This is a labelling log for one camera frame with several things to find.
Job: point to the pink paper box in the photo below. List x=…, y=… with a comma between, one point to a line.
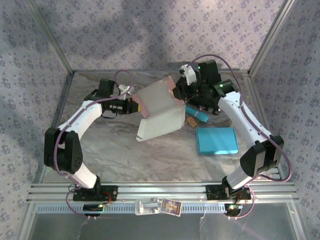
x=160, y=112

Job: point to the clear plastic bracket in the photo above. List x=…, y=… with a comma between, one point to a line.
x=146, y=207

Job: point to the blue paper box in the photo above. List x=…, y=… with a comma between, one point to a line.
x=216, y=141

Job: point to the teal pen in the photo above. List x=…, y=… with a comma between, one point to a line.
x=197, y=114

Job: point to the small brown tag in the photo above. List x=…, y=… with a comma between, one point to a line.
x=191, y=121

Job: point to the aluminium mounting rail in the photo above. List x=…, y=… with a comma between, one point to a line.
x=162, y=191

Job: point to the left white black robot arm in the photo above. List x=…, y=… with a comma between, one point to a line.
x=65, y=152

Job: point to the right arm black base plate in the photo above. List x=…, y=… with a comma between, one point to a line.
x=212, y=192

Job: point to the colourful picture card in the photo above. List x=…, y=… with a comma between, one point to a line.
x=171, y=206

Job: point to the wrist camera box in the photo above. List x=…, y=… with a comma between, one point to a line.
x=125, y=89
x=188, y=73

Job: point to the aluminium frame post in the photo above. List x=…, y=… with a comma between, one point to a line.
x=50, y=37
x=272, y=32

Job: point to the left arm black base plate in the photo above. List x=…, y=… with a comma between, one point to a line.
x=110, y=192

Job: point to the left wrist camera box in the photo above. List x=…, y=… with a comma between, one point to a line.
x=125, y=89

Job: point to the aluminium side rail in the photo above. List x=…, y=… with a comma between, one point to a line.
x=257, y=105
x=61, y=105

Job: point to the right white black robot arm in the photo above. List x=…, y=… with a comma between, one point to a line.
x=262, y=155

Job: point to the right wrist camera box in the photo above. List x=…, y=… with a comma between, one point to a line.
x=188, y=73

